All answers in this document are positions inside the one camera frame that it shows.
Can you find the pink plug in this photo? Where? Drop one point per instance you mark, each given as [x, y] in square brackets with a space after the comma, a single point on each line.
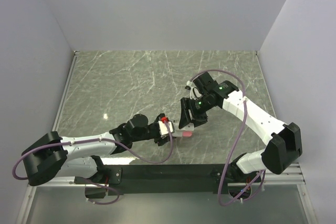
[185, 133]

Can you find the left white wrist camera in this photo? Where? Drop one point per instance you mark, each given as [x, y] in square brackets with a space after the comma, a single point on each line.
[166, 126]

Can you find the aluminium rail frame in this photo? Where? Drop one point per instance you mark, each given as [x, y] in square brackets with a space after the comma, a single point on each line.
[108, 88]

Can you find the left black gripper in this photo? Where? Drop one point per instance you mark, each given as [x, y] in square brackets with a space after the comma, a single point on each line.
[160, 140]

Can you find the white socket cube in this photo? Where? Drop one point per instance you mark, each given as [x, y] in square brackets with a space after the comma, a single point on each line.
[175, 133]

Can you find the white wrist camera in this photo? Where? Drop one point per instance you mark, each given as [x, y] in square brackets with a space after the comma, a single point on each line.
[194, 92]
[166, 126]

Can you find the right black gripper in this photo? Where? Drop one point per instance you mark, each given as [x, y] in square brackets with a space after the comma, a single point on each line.
[198, 119]

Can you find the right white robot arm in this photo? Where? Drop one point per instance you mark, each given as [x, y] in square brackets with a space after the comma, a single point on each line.
[282, 141]

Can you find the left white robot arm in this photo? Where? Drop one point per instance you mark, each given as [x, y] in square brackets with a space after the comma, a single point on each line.
[59, 156]

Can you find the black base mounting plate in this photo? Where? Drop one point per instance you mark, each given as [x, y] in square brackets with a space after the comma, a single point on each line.
[143, 179]

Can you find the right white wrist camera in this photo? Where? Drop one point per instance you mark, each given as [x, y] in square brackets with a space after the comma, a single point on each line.
[194, 92]

